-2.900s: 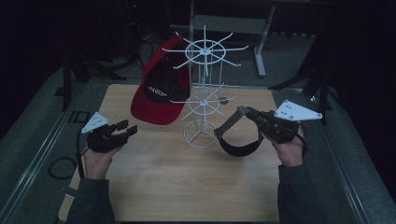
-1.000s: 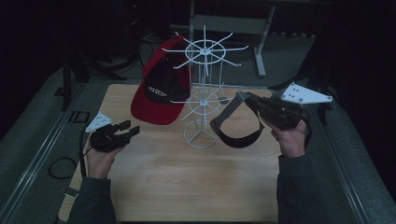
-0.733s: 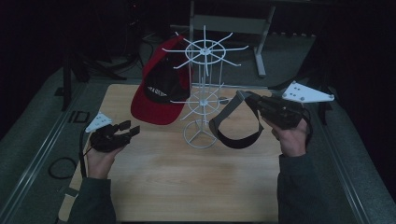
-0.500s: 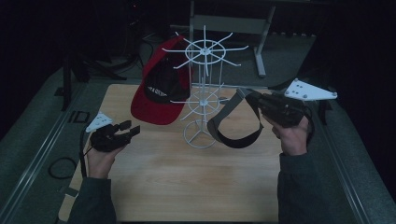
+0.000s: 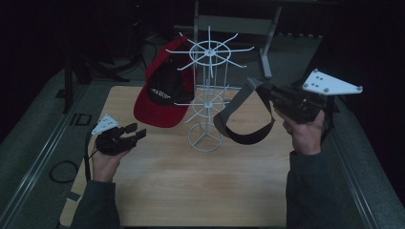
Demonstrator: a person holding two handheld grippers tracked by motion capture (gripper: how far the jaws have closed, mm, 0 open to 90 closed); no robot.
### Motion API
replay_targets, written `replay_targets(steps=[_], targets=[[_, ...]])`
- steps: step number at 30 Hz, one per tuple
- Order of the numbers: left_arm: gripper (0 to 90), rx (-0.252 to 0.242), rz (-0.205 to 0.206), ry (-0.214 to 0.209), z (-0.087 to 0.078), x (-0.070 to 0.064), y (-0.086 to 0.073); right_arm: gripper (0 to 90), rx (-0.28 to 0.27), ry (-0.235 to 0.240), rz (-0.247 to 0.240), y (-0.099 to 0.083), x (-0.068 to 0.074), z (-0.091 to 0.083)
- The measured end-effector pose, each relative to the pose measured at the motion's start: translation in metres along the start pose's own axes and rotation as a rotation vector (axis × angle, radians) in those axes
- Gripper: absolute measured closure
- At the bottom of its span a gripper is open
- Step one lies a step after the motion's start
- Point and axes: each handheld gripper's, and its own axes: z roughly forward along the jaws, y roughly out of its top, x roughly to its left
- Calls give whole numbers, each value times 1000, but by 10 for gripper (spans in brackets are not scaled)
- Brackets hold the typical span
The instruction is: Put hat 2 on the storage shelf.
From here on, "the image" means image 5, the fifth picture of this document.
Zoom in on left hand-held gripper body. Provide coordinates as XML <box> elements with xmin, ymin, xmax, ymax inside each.
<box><xmin>91</xmin><ymin>114</ymin><xmax>132</xmax><ymax>156</ymax></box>

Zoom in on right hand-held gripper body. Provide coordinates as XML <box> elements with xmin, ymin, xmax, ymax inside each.
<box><xmin>270</xmin><ymin>68</ymin><xmax>364</xmax><ymax>125</ymax></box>

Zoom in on red and black cap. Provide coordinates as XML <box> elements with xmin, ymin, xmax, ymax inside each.
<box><xmin>133</xmin><ymin>35</ymin><xmax>199</xmax><ymax>129</ymax></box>

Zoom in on grey visor with black strap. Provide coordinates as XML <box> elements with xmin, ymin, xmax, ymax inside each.
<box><xmin>212</xmin><ymin>76</ymin><xmax>277</xmax><ymax>146</ymax></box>

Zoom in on white wire rack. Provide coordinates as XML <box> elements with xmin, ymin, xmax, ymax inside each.
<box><xmin>165</xmin><ymin>26</ymin><xmax>256</xmax><ymax>153</ymax></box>

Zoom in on person's left hand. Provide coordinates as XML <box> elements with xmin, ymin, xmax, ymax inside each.
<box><xmin>90</xmin><ymin>144</ymin><xmax>131</xmax><ymax>183</ymax></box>

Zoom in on person's right hand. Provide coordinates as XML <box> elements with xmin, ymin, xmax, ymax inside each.
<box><xmin>273</xmin><ymin>107</ymin><xmax>327</xmax><ymax>156</ymax></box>

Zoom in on black rectangular bracket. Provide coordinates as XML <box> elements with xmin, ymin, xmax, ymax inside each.
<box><xmin>70</xmin><ymin>113</ymin><xmax>94</xmax><ymax>127</ymax></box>

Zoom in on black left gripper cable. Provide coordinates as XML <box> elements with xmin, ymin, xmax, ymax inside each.
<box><xmin>49</xmin><ymin>127</ymin><xmax>98</xmax><ymax>184</ymax></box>

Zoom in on black floor cables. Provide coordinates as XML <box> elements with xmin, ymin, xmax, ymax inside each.
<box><xmin>139</xmin><ymin>36</ymin><xmax>160</xmax><ymax>87</ymax></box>

